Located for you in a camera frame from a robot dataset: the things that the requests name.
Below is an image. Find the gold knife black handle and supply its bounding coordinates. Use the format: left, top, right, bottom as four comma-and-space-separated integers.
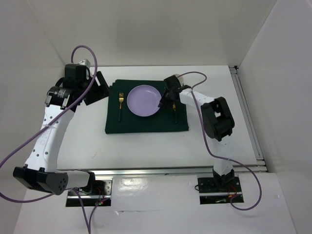
173, 103, 178, 124

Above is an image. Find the lilac plate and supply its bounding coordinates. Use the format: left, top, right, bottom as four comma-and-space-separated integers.
127, 85, 161, 117

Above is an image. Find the gold fork black handle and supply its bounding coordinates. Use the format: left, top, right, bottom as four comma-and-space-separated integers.
118, 93, 124, 122

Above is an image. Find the dark green cloth placemat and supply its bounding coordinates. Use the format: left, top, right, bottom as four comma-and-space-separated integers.
105, 79, 189, 134

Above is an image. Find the light blue mug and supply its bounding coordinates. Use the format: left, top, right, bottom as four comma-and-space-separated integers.
176, 75, 184, 86

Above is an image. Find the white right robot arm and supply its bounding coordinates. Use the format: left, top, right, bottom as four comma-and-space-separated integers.
158, 75, 234, 191

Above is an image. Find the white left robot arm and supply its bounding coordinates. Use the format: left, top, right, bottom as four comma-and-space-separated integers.
13, 59, 112, 195

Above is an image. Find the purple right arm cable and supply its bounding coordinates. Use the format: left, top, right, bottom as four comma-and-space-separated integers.
180, 71, 263, 211

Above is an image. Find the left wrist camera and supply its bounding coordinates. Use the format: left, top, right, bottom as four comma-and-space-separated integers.
78, 58, 91, 69

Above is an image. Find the aluminium rail right side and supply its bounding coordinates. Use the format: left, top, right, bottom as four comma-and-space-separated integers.
229, 66, 268, 172

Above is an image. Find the aluminium rail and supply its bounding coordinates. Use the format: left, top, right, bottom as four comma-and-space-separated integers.
229, 66, 268, 172
73, 164, 266, 176

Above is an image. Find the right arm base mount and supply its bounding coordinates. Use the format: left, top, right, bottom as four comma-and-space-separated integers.
194, 176, 244, 205

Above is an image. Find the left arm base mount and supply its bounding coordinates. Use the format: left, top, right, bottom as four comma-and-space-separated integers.
65, 177, 113, 207

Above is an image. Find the aluminium rail front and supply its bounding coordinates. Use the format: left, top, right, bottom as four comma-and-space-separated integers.
73, 164, 266, 176

